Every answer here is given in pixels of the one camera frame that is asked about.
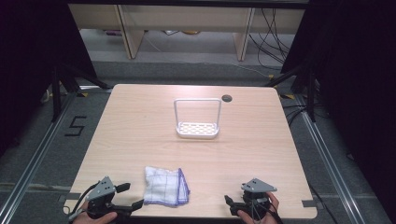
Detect black curtain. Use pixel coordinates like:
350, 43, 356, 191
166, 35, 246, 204
0, 0, 98, 157
279, 0, 396, 223

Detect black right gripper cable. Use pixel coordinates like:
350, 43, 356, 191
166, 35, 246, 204
251, 197, 284, 224

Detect black floor cables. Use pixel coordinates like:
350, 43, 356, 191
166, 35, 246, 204
282, 103, 310, 126

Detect person's right hand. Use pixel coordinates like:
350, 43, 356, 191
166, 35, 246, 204
236, 191, 280, 224

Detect light wooden desk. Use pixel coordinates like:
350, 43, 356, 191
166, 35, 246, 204
68, 3, 306, 62

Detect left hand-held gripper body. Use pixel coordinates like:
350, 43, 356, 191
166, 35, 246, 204
85, 175, 118, 219

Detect white cloth with purple edge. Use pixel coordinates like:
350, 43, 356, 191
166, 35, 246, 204
143, 165, 191, 207

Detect person's left hand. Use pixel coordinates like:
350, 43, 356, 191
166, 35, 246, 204
72, 201, 119, 224

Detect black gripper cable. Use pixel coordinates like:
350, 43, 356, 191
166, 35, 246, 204
251, 197, 284, 224
63, 181, 101, 222

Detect white floor cable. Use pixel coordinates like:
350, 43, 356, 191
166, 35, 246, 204
230, 62, 273, 78

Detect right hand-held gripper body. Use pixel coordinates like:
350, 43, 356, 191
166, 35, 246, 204
240, 177, 278, 220

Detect white rack with handle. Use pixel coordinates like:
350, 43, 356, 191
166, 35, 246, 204
173, 98, 222, 140

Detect aluminium floor rail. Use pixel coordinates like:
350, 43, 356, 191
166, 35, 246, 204
294, 92, 368, 224
0, 91, 78, 224

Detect bundle of black cables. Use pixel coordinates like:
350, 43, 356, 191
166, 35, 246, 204
247, 7, 294, 69

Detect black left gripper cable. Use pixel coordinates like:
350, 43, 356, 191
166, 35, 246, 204
63, 181, 101, 222

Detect black metal stand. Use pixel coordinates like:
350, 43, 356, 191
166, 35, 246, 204
50, 63, 114, 123
264, 63, 319, 123

